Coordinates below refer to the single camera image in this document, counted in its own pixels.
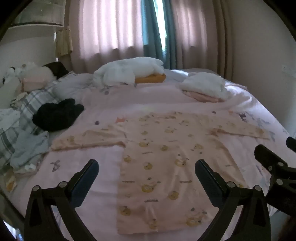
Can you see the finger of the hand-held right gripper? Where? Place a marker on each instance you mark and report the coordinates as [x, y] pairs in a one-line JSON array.
[[275, 166], [291, 144]]

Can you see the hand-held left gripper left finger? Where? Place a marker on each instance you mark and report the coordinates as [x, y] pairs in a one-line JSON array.
[[87, 180]]

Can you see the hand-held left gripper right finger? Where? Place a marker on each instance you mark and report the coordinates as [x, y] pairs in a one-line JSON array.
[[205, 180]]

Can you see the pink bear-print baby shirt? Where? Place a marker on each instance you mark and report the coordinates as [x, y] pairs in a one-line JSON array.
[[157, 162]]

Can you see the folded white clothes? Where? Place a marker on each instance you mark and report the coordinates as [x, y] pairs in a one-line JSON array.
[[203, 84]]

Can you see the grey-blue cloth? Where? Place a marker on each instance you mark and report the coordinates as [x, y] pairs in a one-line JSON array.
[[27, 148]]

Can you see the black cloth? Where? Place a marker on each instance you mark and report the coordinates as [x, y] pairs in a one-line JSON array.
[[57, 114]]

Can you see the small yellow printed cloth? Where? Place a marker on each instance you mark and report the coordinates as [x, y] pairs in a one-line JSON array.
[[11, 182]]

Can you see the pink animal-print bedsheet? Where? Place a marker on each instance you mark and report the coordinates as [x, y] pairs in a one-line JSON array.
[[111, 104]]

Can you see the folded pink cloth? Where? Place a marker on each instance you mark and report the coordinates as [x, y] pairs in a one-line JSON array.
[[203, 98]]

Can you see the light grey duvet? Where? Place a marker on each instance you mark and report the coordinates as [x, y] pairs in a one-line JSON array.
[[74, 87]]

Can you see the plaid grey blanket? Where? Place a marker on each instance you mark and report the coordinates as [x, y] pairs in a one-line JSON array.
[[30, 104]]

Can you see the white patterned cloth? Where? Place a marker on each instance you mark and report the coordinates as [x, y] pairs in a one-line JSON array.
[[9, 118]]

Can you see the dark brown cushion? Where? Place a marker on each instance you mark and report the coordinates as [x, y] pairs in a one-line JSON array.
[[57, 69]]

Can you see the orange pillow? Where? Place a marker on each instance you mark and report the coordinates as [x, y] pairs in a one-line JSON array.
[[150, 78]]

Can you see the white fluffy blanket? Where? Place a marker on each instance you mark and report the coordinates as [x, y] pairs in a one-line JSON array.
[[124, 69]]

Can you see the white plush toy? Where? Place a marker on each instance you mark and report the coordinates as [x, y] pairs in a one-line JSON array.
[[10, 81]]

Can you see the hanging yellow dress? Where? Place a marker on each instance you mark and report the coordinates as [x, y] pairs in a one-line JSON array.
[[63, 44]]

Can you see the pink curtain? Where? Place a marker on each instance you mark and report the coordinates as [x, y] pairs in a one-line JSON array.
[[196, 30], [104, 27]]

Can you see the teal curtain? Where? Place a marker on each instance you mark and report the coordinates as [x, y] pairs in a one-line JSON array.
[[159, 30]]

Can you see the white wall shelf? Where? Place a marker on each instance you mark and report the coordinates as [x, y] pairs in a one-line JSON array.
[[39, 16]]

